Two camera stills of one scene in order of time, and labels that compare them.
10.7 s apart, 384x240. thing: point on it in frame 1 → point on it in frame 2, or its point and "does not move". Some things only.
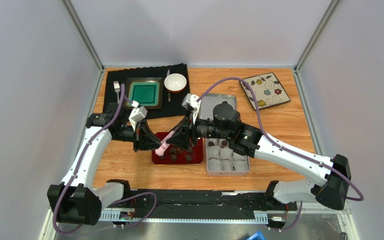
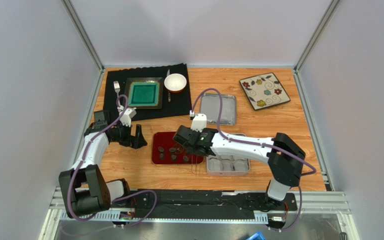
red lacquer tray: [175, 155] does not move
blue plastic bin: [258, 236] does not move
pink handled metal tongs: [161, 150] → [192, 164]
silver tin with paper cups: [221, 160] does not move
